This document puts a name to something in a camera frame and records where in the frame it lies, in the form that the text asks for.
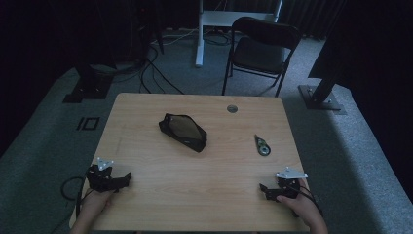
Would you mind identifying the black folding chair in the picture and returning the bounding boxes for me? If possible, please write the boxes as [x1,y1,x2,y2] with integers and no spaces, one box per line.
[221,16,301,98]

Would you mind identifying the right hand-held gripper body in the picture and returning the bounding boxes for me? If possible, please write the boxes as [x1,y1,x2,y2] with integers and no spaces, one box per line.
[272,166,309,200]

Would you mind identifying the white desk frame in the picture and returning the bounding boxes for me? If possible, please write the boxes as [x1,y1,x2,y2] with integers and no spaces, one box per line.
[194,0,284,68]

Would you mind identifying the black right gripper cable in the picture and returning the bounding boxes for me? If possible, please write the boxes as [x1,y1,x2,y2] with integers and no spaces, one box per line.
[288,185,324,218]

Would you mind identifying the person's right hand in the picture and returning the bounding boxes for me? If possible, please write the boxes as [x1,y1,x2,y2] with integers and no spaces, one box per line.
[276,177,320,222]

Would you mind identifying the black pencil case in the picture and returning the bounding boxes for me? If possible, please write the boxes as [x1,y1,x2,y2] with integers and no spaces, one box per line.
[158,112,208,153]

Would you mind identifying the black metal stand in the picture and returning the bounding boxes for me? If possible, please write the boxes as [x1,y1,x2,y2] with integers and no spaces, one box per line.
[61,48,115,104]
[297,38,348,116]

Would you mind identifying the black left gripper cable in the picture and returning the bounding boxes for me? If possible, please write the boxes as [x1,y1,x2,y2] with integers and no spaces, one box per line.
[59,175,95,219]

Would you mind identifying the green correction tape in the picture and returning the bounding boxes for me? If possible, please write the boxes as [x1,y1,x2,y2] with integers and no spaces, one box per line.
[253,134,272,157]

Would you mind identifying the person's left hand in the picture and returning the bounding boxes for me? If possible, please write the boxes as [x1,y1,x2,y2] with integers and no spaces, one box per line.
[79,188,115,219]

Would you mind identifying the black floor cables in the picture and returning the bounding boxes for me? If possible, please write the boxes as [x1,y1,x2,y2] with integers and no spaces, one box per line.
[110,28,235,96]

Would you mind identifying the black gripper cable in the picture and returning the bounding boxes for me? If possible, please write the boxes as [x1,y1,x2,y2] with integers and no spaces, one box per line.
[288,185,324,218]
[59,175,95,219]

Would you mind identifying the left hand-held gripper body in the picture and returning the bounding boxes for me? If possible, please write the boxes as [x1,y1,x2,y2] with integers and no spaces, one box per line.
[85,157,122,193]

